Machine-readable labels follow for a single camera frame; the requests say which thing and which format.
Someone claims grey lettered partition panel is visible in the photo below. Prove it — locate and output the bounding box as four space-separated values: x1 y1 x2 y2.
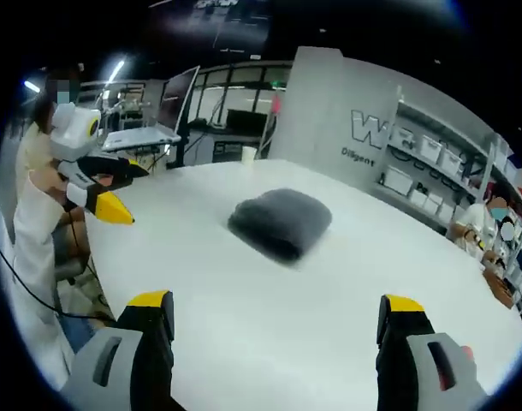
268 45 400 194

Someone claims dark hanging banner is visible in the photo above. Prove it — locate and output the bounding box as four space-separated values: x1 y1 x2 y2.
147 0 276 56

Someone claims black cable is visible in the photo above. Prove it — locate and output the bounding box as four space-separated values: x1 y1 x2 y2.
0 245 117 323

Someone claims person's torso in white apron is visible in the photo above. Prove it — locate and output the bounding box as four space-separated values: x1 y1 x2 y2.
10 70 89 386

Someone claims row of white storage boxes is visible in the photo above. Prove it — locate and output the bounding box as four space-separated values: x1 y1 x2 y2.
380 128 472 223

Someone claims black computer monitor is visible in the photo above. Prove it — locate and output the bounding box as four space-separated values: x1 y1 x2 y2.
225 108 270 130

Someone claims metal shelving rack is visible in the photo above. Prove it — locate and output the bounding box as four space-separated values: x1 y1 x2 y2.
371 96 522 312

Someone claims dark tilted display screen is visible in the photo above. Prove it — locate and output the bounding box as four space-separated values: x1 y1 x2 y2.
159 65 201 134

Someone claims grey office chair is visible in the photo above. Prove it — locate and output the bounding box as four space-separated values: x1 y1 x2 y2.
53 220 93 287

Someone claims dark grey towel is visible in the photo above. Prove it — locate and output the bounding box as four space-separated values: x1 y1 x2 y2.
227 188 334 264

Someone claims white laptop on stand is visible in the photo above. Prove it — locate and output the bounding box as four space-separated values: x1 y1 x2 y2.
101 127 181 152

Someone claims brown box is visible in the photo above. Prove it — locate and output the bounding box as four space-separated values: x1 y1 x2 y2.
482 264 515 310

